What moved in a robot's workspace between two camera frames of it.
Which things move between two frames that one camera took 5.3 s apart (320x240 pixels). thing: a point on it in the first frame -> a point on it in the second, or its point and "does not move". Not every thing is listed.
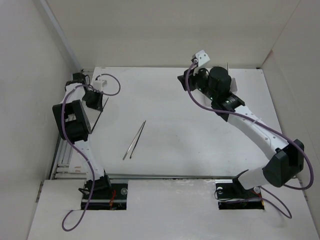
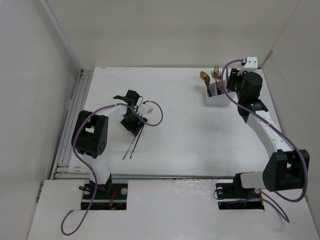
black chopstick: x=137 y=139 does not move
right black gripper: x=192 y=77 -> x=233 y=77
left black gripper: x=98 y=104 -> x=133 y=128
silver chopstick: x=133 y=142 does not move
